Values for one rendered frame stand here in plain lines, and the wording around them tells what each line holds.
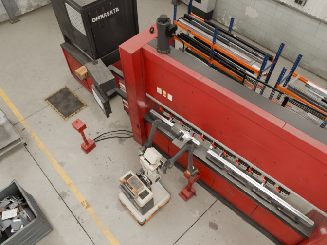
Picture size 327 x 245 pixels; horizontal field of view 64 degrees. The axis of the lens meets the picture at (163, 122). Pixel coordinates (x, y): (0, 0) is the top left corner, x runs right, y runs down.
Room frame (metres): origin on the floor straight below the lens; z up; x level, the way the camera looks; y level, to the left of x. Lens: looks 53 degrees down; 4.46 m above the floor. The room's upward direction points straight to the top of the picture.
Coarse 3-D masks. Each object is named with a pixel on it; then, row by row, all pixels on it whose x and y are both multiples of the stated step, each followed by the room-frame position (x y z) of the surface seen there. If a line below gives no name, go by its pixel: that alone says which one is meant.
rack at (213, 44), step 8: (192, 0) 5.28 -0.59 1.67; (176, 8) 4.96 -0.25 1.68; (232, 24) 4.48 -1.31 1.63; (192, 32) 4.59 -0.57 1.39; (216, 32) 4.17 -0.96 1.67; (208, 40) 4.30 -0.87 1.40; (184, 48) 5.01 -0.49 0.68; (192, 48) 4.55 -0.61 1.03; (216, 48) 4.12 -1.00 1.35; (208, 56) 4.25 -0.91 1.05; (232, 56) 3.85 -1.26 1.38; (208, 64) 4.20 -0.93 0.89; (216, 64) 4.07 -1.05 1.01; (248, 64) 3.61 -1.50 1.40; (264, 64) 3.39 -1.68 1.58; (272, 64) 3.65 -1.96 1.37; (232, 72) 3.78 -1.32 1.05; (256, 72) 3.45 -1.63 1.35; (240, 80) 3.63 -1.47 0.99; (264, 88) 3.70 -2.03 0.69
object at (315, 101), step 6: (288, 84) 3.07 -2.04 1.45; (306, 84) 3.07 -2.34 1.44; (312, 84) 3.04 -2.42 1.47; (294, 90) 2.92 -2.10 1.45; (300, 90) 2.89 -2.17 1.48; (312, 90) 2.95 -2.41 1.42; (318, 90) 2.92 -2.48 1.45; (324, 90) 2.90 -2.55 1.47; (300, 96) 2.82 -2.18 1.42; (306, 96) 2.78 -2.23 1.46; (312, 96) 2.79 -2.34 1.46; (318, 96) 2.83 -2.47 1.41; (324, 96) 2.81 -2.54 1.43; (312, 102) 2.68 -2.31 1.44; (318, 102) 2.64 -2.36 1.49; (324, 102) 2.68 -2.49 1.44; (324, 108) 2.55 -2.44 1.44
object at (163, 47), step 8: (160, 16) 2.85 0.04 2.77; (160, 24) 2.77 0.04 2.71; (168, 24) 2.78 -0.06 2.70; (176, 24) 2.84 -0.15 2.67; (160, 32) 2.78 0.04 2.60; (168, 32) 2.73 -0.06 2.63; (160, 40) 2.78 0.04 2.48; (168, 40) 2.80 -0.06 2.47; (160, 48) 2.78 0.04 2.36; (168, 48) 2.81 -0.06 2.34
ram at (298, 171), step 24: (168, 72) 2.60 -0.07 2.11; (192, 96) 2.32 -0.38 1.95; (192, 120) 2.29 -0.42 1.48; (216, 120) 2.05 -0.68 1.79; (240, 120) 1.86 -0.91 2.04; (240, 144) 1.78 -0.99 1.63; (264, 144) 1.62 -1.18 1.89; (288, 144) 1.48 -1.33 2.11; (264, 168) 1.53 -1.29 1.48; (288, 168) 1.39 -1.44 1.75; (312, 168) 1.27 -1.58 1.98; (312, 192) 1.15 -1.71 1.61
